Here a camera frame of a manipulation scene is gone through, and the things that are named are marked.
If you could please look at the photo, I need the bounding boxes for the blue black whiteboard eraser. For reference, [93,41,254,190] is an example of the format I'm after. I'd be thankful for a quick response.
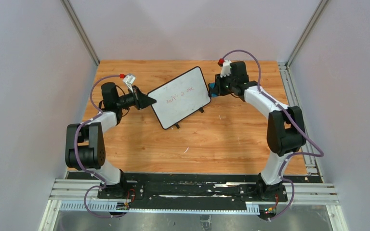
[208,81,220,99]

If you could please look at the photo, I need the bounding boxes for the white whiteboard black frame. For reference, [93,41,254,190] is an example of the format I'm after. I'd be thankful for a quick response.
[147,66,211,129]

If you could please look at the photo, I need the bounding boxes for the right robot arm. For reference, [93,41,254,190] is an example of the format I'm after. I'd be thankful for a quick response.
[208,58,306,193]

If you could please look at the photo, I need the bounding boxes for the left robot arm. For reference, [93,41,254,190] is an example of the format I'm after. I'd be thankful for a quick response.
[65,82,157,193]

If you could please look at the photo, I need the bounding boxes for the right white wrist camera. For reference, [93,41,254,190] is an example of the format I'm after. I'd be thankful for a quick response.
[220,60,232,77]

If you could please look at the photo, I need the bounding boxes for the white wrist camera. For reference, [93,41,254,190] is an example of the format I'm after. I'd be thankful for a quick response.
[220,60,232,77]
[122,74,136,93]

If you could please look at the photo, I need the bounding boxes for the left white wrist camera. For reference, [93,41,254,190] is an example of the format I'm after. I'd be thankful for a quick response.
[122,74,136,93]

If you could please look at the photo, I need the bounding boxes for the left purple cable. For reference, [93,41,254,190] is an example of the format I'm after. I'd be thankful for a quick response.
[73,74,128,218]

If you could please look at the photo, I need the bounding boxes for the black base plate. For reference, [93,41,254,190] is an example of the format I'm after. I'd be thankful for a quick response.
[97,173,288,210]

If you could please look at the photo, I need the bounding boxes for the slotted cable duct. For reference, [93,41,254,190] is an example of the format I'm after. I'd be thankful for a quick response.
[59,200,260,215]

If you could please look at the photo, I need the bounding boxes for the aluminium frame rail front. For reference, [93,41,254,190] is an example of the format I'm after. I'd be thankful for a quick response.
[49,180,339,205]

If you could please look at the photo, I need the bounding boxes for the left aluminium corner post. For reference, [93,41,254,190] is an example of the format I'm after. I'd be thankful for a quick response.
[60,0,100,66]

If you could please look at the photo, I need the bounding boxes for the aluminium corner post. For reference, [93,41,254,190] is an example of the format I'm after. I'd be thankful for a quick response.
[285,0,330,69]
[60,0,100,66]

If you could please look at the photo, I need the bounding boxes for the right side aluminium rail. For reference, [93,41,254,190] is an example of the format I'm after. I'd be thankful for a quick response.
[277,62,324,183]

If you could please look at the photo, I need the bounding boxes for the right aluminium corner post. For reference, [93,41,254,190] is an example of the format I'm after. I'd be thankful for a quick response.
[285,0,330,69]

